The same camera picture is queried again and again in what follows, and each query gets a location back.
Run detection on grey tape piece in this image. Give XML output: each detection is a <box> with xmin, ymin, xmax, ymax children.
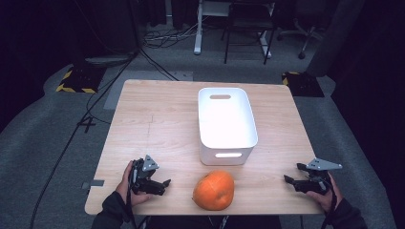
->
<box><xmin>81</xmin><ymin>178</ymin><xmax>106</xmax><ymax>191</ymax></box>

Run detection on right hand-held gripper cable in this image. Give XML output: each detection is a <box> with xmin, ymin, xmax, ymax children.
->
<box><xmin>320</xmin><ymin>177</ymin><xmax>339</xmax><ymax>229</ymax></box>

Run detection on bundle of floor cables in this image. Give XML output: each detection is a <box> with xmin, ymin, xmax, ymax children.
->
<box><xmin>142</xmin><ymin>22</ymin><xmax>200</xmax><ymax>50</ymax></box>

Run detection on black metal chair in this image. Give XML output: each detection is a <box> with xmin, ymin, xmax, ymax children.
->
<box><xmin>222</xmin><ymin>0</ymin><xmax>277</xmax><ymax>66</ymax></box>

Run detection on person's right hand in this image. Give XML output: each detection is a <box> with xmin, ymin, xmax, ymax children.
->
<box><xmin>306</xmin><ymin>173</ymin><xmax>344</xmax><ymax>214</ymax></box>

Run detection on grey curtain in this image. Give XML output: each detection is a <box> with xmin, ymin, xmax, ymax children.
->
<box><xmin>306</xmin><ymin>0</ymin><xmax>367</xmax><ymax>78</ymax></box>

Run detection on white plastic storage bin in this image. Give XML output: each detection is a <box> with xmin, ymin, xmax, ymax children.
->
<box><xmin>197</xmin><ymin>87</ymin><xmax>259</xmax><ymax>167</ymax></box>

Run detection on orange pumpkin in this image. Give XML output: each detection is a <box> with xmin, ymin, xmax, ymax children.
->
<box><xmin>192</xmin><ymin>169</ymin><xmax>236</xmax><ymax>212</ymax></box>

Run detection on office chair wheeled base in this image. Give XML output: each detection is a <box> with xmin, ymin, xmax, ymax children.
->
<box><xmin>276</xmin><ymin>17</ymin><xmax>324</xmax><ymax>60</ymax></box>

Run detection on long black floor cable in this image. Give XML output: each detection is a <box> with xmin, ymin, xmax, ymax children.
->
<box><xmin>29</xmin><ymin>47</ymin><xmax>180</xmax><ymax>229</ymax></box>

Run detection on white desk leg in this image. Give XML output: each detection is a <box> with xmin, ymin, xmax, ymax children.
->
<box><xmin>258</xmin><ymin>29</ymin><xmax>273</xmax><ymax>59</ymax></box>
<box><xmin>193</xmin><ymin>0</ymin><xmax>205</xmax><ymax>56</ymax></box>

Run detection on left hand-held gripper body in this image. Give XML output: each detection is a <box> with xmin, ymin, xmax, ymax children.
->
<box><xmin>129</xmin><ymin>154</ymin><xmax>166</xmax><ymax>197</ymax></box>

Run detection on person's legs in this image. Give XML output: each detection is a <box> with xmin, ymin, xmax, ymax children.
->
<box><xmin>139</xmin><ymin>215</ymin><xmax>283</xmax><ymax>229</ymax></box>

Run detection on black yellow striped stand base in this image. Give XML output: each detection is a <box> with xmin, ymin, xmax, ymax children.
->
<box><xmin>55</xmin><ymin>64</ymin><xmax>107</xmax><ymax>94</ymax></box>
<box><xmin>281</xmin><ymin>71</ymin><xmax>326</xmax><ymax>98</ymax></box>

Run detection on person's left hand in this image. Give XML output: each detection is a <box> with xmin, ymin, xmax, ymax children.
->
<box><xmin>115</xmin><ymin>159</ymin><xmax>154</xmax><ymax>207</ymax></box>

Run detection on grey flat stand foot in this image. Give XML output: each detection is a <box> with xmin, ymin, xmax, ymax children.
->
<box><xmin>83</xmin><ymin>54</ymin><xmax>137</xmax><ymax>67</ymax></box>

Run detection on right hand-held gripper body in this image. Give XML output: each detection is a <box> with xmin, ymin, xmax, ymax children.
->
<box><xmin>292</xmin><ymin>157</ymin><xmax>344</xmax><ymax>196</ymax></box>

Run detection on black tape cross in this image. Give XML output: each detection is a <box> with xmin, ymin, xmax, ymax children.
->
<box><xmin>76</xmin><ymin>115</ymin><xmax>96</xmax><ymax>135</ymax></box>

